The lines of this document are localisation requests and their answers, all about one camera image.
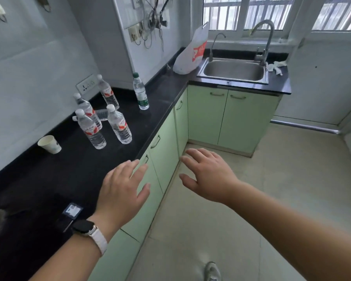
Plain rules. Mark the person's left hand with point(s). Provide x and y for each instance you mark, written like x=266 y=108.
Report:
x=120 y=196

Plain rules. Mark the person's right hand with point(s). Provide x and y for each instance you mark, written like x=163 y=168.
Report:
x=213 y=178

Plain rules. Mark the red label water bottle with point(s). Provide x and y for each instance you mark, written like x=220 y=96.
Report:
x=90 y=131
x=120 y=125
x=103 y=114
x=107 y=92
x=86 y=106

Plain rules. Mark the green cap water bottle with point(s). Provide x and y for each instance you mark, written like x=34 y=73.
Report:
x=140 y=93

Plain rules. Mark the black countertop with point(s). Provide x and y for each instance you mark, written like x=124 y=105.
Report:
x=76 y=178

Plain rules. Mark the beige tiled floor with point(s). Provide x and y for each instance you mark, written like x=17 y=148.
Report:
x=193 y=245

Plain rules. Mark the person's white right shoe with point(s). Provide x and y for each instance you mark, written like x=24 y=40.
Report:
x=212 y=272

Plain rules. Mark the smartwatch with white band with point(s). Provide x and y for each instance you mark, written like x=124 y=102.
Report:
x=83 y=226

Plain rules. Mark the small black handheld device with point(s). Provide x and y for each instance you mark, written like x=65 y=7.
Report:
x=71 y=212

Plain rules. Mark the white paper cup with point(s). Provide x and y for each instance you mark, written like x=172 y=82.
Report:
x=49 y=144

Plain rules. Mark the stainless steel sink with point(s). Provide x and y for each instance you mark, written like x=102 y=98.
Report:
x=234 y=70

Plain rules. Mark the white red plastic bag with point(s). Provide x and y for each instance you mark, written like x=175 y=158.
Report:
x=190 y=55

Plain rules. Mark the small thin faucet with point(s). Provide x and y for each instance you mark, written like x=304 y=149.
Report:
x=211 y=52

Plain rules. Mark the crumpled white cloth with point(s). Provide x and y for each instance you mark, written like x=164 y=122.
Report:
x=276 y=67

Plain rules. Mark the white balcony door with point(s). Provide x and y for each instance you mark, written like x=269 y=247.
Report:
x=310 y=84

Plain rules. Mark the tall curved steel faucet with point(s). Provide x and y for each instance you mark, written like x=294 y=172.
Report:
x=267 y=46

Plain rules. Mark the white framed window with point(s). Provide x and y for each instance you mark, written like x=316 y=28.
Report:
x=243 y=14

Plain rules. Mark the metal door threshold rail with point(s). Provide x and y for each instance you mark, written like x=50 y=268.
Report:
x=304 y=126

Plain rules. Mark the white wall power outlet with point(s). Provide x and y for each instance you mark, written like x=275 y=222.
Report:
x=86 y=84

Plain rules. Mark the white wall socket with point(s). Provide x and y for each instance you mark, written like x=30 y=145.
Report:
x=137 y=1
x=140 y=27
x=133 y=33

